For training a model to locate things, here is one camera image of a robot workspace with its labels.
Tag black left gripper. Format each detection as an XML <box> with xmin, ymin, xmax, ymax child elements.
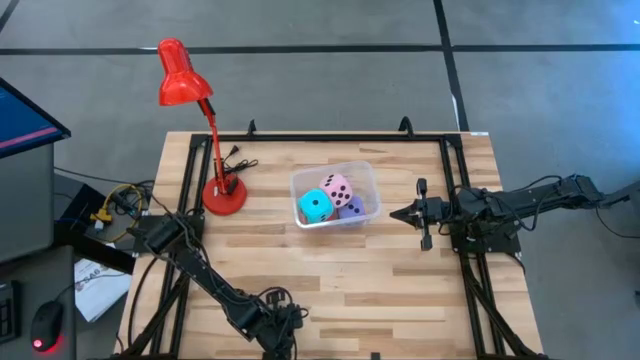
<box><xmin>252</xmin><ymin>287</ymin><xmax>310</xmax><ymax>360</ymax></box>

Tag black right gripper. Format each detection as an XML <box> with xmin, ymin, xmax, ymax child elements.
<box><xmin>389</xmin><ymin>178</ymin><xmax>454</xmax><ymax>252</ymax></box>

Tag lavender foam die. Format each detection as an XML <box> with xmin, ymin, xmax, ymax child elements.
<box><xmin>337</xmin><ymin>194</ymin><xmax>367</xmax><ymax>221</ymax></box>

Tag clear plastic bin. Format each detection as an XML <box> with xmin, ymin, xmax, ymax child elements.
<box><xmin>289</xmin><ymin>160</ymin><xmax>382</xmax><ymax>231</ymax></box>

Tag pink foam die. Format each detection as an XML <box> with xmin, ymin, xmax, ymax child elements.
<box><xmin>318</xmin><ymin>172</ymin><xmax>354</xmax><ymax>209</ymax></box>

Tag teal foam die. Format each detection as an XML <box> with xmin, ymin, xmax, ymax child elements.
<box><xmin>298</xmin><ymin>188</ymin><xmax>335</xmax><ymax>225</ymax></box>

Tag white paper booklet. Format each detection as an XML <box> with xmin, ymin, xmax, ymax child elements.
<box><xmin>73</xmin><ymin>258</ymin><xmax>134</xmax><ymax>324</ymax></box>

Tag black computer mouse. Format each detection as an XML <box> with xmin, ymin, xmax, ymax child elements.
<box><xmin>29</xmin><ymin>300</ymin><xmax>65</xmax><ymax>354</ymax></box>

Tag red desk lamp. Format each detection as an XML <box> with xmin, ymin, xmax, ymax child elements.
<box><xmin>157</xmin><ymin>38</ymin><xmax>249</xmax><ymax>217</ymax></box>

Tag black keyboard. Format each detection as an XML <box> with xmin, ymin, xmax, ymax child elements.
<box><xmin>0</xmin><ymin>279</ymin><xmax>22</xmax><ymax>344</ymax></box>

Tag blue-screen monitor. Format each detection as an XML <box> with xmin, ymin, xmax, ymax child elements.
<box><xmin>0</xmin><ymin>77</ymin><xmax>72</xmax><ymax>160</ymax></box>

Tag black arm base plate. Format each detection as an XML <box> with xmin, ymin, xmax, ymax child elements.
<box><xmin>132</xmin><ymin>214</ymin><xmax>205</xmax><ymax>254</ymax></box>
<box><xmin>448</xmin><ymin>213</ymin><xmax>521</xmax><ymax>254</ymax></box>

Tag black table frame rails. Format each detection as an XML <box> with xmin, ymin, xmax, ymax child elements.
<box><xmin>439</xmin><ymin>139</ymin><xmax>549</xmax><ymax>360</ymax></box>
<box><xmin>117</xmin><ymin>134</ymin><xmax>211</xmax><ymax>360</ymax></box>

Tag black table edge rail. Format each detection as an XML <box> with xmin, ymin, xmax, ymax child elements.
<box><xmin>189</xmin><ymin>132</ymin><xmax>464</xmax><ymax>145</ymax></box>

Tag black hanging cable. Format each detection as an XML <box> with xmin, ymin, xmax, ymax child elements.
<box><xmin>127</xmin><ymin>252</ymin><xmax>164</xmax><ymax>351</ymax></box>

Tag black lamp power cord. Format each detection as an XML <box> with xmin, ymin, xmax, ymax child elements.
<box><xmin>219</xmin><ymin>144</ymin><xmax>260</xmax><ymax>176</ymax></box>

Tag black floor cable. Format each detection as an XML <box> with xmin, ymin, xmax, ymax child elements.
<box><xmin>592</xmin><ymin>192</ymin><xmax>640</xmax><ymax>242</ymax></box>

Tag yellow cable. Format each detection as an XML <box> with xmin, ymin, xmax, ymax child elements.
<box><xmin>102</xmin><ymin>183</ymin><xmax>146</xmax><ymax>241</ymax></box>

